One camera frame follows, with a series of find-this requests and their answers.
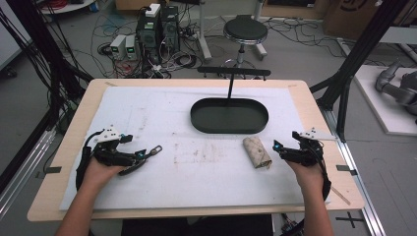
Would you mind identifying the brown cardboard box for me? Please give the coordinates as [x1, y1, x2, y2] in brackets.
[323, 0, 382, 41]

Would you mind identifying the white floor platform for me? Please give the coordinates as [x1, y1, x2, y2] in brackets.
[353, 64, 417, 137]

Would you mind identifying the white table leg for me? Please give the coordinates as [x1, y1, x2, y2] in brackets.
[196, 0, 213, 62]

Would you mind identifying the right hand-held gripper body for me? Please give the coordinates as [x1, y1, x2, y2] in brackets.
[281, 127, 338, 166]

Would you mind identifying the black frame post with cables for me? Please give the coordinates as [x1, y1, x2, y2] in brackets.
[0, 0, 94, 132]

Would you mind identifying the person's right hand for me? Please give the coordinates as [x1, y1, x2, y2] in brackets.
[286, 160, 327, 195]

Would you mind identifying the white table mat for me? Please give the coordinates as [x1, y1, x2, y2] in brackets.
[59, 86, 330, 211]

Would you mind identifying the beige quilted pouch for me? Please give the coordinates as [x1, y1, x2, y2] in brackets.
[242, 136, 273, 170]

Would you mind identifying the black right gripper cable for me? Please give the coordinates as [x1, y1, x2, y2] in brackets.
[314, 141, 332, 202]

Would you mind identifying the tangle of floor cables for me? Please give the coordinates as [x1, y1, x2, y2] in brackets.
[91, 13, 205, 80]

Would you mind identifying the grey power supply unit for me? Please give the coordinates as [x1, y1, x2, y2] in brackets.
[109, 33, 127, 61]
[124, 34, 138, 61]

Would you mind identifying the black oval tray hanger stand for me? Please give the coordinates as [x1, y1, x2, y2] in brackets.
[190, 66, 272, 135]

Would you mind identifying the black computer tower white box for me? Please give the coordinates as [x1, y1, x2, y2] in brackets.
[135, 3, 162, 65]

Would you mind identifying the person's left hand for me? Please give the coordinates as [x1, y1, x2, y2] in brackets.
[82, 156, 128, 190]

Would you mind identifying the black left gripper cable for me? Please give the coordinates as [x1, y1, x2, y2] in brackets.
[75, 130, 105, 192]

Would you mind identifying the aluminium rail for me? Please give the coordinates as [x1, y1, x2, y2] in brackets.
[320, 106, 387, 236]
[0, 127, 57, 220]

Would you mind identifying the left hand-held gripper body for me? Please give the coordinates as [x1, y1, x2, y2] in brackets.
[86, 125, 148, 168]

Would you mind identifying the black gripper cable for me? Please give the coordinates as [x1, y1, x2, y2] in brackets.
[314, 141, 332, 202]
[75, 130, 105, 192]

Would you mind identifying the black round stool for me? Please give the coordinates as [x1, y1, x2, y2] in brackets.
[219, 14, 269, 80]

